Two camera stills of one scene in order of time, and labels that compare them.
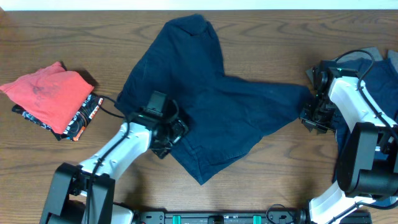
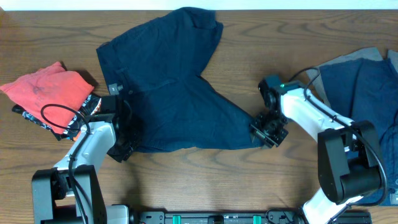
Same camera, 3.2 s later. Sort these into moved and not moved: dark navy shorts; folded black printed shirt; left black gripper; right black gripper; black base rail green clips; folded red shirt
Moved: dark navy shorts; left black gripper; right black gripper
Not moved: black base rail green clips; folded red shirt; folded black printed shirt
